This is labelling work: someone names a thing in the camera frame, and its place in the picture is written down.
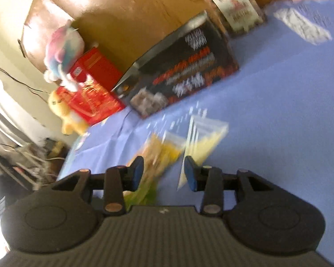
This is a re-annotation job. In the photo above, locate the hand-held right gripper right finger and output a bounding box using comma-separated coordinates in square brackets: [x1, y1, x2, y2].
[184, 156, 280, 214]

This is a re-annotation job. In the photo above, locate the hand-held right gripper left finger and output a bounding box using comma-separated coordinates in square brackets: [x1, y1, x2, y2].
[53, 156, 144, 215]

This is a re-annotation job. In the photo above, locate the yellow-edged clear snack packet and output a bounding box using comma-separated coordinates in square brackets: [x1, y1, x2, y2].
[128, 132, 167, 184]

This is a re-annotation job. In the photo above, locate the translucent green snack packet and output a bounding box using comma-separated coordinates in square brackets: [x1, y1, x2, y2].
[124, 178, 159, 205]

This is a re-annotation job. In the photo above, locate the black sheep-print box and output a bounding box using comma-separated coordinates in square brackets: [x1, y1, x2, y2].
[111, 10, 240, 119]

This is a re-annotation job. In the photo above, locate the yellow duck plush toy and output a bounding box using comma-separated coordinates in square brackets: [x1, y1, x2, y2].
[49, 89, 90, 135]

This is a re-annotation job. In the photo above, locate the blue printed tablecloth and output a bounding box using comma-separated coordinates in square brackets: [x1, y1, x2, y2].
[57, 0, 334, 267]

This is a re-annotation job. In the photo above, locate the red gift bag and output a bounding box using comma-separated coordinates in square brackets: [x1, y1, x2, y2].
[55, 47, 126, 126]

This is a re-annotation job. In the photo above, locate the pastel plush toy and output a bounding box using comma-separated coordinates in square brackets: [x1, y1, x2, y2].
[43, 19, 87, 92]

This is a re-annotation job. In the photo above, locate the wood grain board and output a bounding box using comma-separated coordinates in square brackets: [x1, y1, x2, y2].
[72, 0, 212, 89]

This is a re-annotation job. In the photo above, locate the black tape strip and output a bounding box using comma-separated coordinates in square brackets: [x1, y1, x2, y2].
[17, 39, 27, 59]

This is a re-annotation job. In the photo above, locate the clear nut jar gold lid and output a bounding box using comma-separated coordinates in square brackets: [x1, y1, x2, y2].
[198, 0, 268, 38]

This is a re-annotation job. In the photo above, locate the brown paper sheet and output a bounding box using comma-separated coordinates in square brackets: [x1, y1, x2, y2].
[18, 0, 106, 73]

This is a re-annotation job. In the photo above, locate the tangle of cables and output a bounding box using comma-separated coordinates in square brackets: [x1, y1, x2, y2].
[0, 142, 70, 190]

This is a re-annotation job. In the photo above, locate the black wall cable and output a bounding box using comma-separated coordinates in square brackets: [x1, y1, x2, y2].
[0, 63, 52, 93]

